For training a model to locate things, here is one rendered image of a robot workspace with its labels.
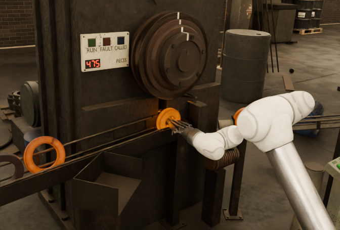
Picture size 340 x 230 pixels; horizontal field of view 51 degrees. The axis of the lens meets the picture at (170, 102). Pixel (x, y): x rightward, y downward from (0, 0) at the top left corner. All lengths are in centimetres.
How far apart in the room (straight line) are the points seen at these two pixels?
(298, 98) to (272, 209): 148
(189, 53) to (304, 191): 92
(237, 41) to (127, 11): 284
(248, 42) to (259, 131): 337
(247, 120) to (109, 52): 88
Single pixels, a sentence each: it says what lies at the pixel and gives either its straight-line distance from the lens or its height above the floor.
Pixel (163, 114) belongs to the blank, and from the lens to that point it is 200.
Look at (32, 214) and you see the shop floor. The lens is 263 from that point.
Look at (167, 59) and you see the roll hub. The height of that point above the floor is 113.
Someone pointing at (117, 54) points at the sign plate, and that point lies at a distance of 187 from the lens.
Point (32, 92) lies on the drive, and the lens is 295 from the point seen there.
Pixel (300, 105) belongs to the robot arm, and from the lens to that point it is 137.
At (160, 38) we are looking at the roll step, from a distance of 180.
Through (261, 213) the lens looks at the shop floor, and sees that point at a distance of 268.
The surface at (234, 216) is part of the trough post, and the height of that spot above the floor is 1.
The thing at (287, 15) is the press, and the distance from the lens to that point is 988.
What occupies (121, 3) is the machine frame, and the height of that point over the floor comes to 138.
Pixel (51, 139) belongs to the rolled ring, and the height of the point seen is 77.
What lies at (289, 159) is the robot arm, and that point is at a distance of 129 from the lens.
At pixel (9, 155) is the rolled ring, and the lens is 169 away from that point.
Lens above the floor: 152
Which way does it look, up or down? 20 degrees down
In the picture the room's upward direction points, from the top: 3 degrees clockwise
